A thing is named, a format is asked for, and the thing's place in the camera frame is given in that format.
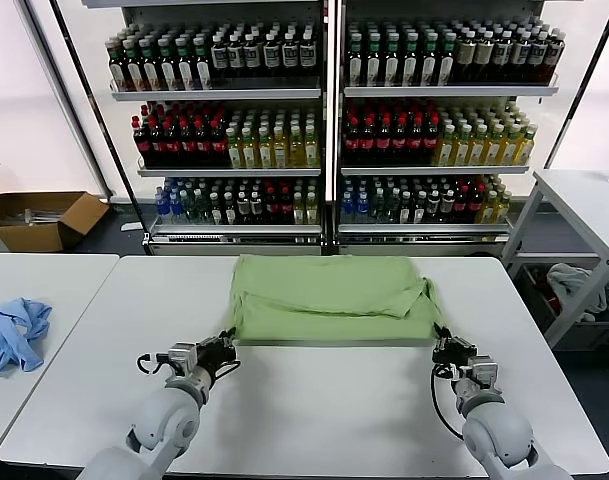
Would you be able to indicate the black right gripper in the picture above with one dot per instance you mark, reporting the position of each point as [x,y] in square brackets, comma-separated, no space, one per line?
[451,355]

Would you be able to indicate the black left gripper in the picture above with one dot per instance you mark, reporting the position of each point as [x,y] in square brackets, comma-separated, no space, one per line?
[216,357]

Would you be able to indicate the light green polo shirt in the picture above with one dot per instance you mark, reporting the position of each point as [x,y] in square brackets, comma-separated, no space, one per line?
[334,330]

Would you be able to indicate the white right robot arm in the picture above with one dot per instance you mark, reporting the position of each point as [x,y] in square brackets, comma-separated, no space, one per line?
[499,440]

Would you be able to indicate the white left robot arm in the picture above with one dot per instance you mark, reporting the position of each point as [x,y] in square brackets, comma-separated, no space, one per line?
[169,425]

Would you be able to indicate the red garment in crate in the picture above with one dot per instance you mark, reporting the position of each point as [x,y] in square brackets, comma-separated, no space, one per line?
[551,301]

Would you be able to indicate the white cap dark drink bottle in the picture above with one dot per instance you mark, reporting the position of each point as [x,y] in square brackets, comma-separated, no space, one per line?
[405,211]
[229,211]
[446,206]
[308,55]
[536,54]
[418,211]
[432,206]
[256,209]
[236,58]
[253,58]
[554,53]
[219,58]
[290,56]
[519,54]
[243,209]
[271,56]
[216,211]
[501,54]

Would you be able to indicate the red cap cola bottle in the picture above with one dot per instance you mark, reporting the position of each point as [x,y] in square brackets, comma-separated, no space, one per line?
[430,143]
[415,143]
[187,145]
[270,209]
[218,145]
[474,206]
[399,143]
[202,145]
[172,145]
[352,143]
[142,144]
[284,209]
[383,143]
[460,206]
[368,143]
[157,145]

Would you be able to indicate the yellow juice bottle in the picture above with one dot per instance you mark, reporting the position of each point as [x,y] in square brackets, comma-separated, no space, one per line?
[281,151]
[478,149]
[462,149]
[234,151]
[312,151]
[446,149]
[501,210]
[526,148]
[296,151]
[249,151]
[494,149]
[311,211]
[265,151]
[486,211]
[298,211]
[510,149]

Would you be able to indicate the green tinted water bottle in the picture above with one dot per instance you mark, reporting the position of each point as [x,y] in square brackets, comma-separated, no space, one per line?
[392,209]
[189,209]
[378,208]
[202,209]

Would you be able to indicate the grey white cloth pile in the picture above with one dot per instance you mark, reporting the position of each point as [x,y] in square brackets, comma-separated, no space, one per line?
[569,281]

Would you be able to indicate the blue water bottle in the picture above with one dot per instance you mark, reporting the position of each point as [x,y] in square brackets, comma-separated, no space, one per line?
[160,209]
[347,209]
[175,209]
[361,209]

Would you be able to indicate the dark plastic storage crate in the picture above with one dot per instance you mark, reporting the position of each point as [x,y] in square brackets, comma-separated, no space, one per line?
[594,331]

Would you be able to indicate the white floor scrap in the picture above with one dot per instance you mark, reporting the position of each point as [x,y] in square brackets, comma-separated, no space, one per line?
[130,226]

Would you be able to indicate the white side table with legs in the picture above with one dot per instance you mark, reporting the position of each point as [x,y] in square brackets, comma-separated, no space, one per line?
[584,209]

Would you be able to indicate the open cardboard box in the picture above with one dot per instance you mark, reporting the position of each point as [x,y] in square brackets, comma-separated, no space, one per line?
[79,219]

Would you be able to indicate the crumpled light blue garment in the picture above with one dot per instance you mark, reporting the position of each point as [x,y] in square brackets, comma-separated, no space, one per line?
[14,339]

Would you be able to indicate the clear plastic packaging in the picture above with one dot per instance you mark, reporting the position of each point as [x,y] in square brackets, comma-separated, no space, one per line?
[44,215]

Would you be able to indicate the white metal beverage shelf rack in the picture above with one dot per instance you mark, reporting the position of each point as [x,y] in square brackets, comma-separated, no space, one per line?
[214,94]
[449,91]

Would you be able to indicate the green cap dark tea bottle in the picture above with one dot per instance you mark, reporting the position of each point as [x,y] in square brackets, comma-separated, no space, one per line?
[185,69]
[446,64]
[391,64]
[168,69]
[151,69]
[117,69]
[428,64]
[134,69]
[409,64]
[355,64]
[202,69]
[373,64]

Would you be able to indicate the white cap beige label bottle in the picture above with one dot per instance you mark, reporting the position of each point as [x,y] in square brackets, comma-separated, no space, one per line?
[465,54]
[483,54]

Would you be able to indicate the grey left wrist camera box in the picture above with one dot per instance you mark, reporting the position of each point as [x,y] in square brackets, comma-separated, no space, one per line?
[182,356]

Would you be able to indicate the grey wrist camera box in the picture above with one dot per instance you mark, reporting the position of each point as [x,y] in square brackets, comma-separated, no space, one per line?
[483,372]
[182,356]

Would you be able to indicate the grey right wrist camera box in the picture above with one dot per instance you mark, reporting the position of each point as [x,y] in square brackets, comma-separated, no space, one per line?
[483,372]

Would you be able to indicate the black window frame post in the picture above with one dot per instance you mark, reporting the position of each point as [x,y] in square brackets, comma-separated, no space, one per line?
[578,96]
[92,99]
[67,99]

